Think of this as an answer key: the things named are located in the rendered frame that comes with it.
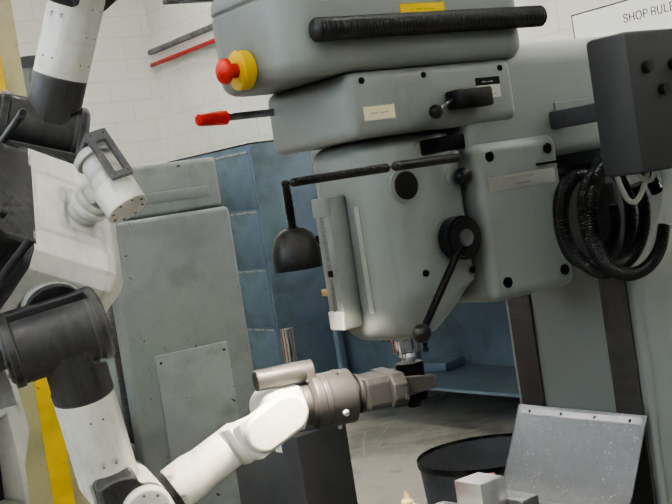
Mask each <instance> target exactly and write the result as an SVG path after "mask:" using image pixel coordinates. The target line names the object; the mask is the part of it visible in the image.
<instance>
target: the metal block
mask: <svg viewBox="0 0 672 504"><path fill-rule="evenodd" d="M454 483H455V489H456V496H457V503H458V504H508V499H507V492H506V485H505V479H504V476H501V475H494V474H487V473H481V472H477V473H474V474H471V475H468V476H466V477H463V478H460V479H457V480H455V481H454Z"/></svg>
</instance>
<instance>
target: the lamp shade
mask: <svg viewBox="0 0 672 504"><path fill-rule="evenodd" d="M272 259H273V266H274V272H275V273H284V272H292V271H299V270H305V269H311V268H316V267H320V266H323V262H322V255H321V249H320V246H319V244H318V242H317V240H316V238H315V236H314V234H313V232H311V231H309V230H307V229H305V228H299V227H298V226H297V227H292V228H286V230H283V231H281V232H280V233H279V234H278V235H277V236H276V237H275V238H274V244H273V250H272Z"/></svg>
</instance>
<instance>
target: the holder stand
mask: <svg viewBox="0 0 672 504"><path fill-rule="evenodd" d="M236 474H237V481H238V487H239V493H240V499H241V504H358V502H357V496H356V489H355V483H354V476H353V470H352V463H351V457H350V450H349V444H348V437H347V431H346V424H343V425H342V429H338V426H334V427H329V428H324V429H320V430H315V429H314V428H313V427H311V426H310V425H309V424H308V425H306V428H305V429H304V430H300V431H299V432H297V433H296V434H295V435H293V436H292V437H291V438H289V439H288V440H287V441H286V442H284V443H283V444H282V445H280V446H279V447H278V448H277V449H275V450H274V451H273V452H271V453H270V454H269V455H267V456H266V457H265V458H264V459H260V460H255V461H253V462H252V463H250V464H246V465H243V464H242V465H241V466H239V467H238V468H237V469H236Z"/></svg>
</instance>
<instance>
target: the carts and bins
mask: <svg viewBox="0 0 672 504"><path fill-rule="evenodd" d="M512 434H513V433H504V434H493V435H483V436H477V437H471V438H466V439H461V440H456V441H452V442H449V443H445V444H442V445H439V446H436V447H434V448H431V449H429V450H427V451H425V452H423V453H422V454H421V455H419V456H418V458H417V460H416V461H417V467H418V469H419V470H420V472H421V476H422V481H423V486H424V490H425V495H426V499H427V504H435V503H438V502H442V501H447V502H453V503H457V496H456V489H455V483H454V481H455V480H457V479H460V478H463V477H466V476H468V475H471V474H474V473H477V472H481V473H495V474H496V475H501V476H504V472H505V468H506V463H507V458H508V453H509V448H510V443H511V439H512Z"/></svg>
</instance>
